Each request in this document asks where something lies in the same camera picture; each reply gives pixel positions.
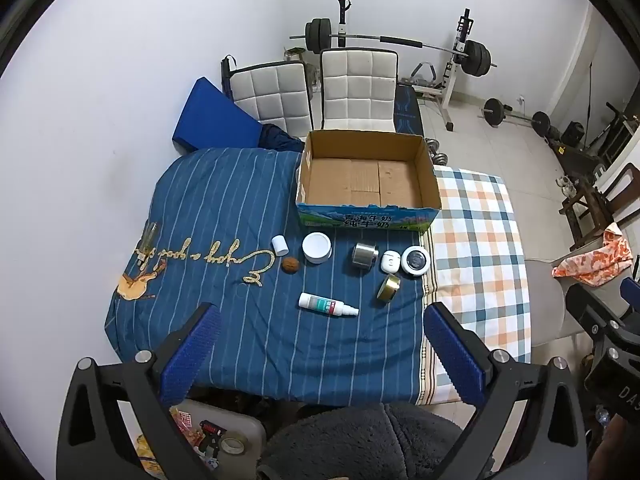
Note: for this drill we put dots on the grey fleece pants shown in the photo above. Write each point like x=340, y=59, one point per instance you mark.
x=360, y=440

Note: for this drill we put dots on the clear packing tape roll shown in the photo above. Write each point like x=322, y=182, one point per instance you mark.
x=233, y=447

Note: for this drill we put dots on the yellow packet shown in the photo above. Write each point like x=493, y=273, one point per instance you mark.
x=146, y=455

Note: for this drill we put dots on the white round jar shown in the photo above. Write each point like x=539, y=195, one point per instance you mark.
x=317, y=247

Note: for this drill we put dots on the beige plastic stool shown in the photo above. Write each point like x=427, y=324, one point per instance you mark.
x=250, y=430

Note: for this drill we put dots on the black speaker box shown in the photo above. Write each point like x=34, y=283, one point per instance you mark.
x=572, y=134

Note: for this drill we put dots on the printed cardboard box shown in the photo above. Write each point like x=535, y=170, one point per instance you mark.
x=360, y=180

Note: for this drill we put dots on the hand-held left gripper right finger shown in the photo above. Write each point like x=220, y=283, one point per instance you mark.
x=455, y=355

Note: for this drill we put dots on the silver metal cylinder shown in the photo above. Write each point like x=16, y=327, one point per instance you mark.
x=365, y=259

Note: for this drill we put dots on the blue striped blanket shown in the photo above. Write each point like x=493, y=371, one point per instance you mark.
x=225, y=210

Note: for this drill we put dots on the white quilted chair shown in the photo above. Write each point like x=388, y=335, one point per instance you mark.
x=357, y=90
x=272, y=95

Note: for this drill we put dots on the dark blue cloth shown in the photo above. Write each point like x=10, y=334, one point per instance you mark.
x=282, y=140

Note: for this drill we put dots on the small wooden stool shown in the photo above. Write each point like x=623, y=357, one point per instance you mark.
x=294, y=54

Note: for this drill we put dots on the white spray bottle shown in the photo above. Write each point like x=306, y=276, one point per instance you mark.
x=320, y=303

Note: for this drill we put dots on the small barbell with black plates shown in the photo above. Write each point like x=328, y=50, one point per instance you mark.
x=495, y=111

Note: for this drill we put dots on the white earbuds case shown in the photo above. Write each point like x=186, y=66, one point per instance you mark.
x=391, y=262

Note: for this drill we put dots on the blue foam cushion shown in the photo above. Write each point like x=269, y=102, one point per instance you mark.
x=210, y=115

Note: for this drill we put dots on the clear glass bottle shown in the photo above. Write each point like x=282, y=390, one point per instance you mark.
x=149, y=240

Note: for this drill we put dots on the grey upholstered seat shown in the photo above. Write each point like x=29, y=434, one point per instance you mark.
x=545, y=305

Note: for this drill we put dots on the white weight bench rack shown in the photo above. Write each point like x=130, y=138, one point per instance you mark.
x=462, y=40

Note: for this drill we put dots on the gold tape roll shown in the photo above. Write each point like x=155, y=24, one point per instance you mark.
x=384, y=292

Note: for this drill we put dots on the small white cylindrical bottle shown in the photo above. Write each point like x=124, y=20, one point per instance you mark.
x=280, y=245

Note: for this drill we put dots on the small dumbbell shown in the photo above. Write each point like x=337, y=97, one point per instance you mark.
x=437, y=152

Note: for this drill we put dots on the dark wooden stool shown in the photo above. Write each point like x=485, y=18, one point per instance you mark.
x=587, y=207

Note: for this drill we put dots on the orange floral cloth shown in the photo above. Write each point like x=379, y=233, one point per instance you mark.
x=595, y=257

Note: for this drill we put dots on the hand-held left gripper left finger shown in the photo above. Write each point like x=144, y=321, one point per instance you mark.
x=192, y=347

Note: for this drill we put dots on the black glue gun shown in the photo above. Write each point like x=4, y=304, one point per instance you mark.
x=209, y=435

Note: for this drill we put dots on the brown walnut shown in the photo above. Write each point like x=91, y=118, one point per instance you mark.
x=290, y=265

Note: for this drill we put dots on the black exercise machine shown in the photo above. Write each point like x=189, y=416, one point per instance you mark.
x=612, y=135

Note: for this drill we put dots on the black round tin white rim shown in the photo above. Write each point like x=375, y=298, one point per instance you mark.
x=416, y=262

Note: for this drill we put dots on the plaid bed sheet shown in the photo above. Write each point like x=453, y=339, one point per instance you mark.
x=475, y=260

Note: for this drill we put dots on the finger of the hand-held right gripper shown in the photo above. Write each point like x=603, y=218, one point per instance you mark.
x=628, y=288
x=595, y=312

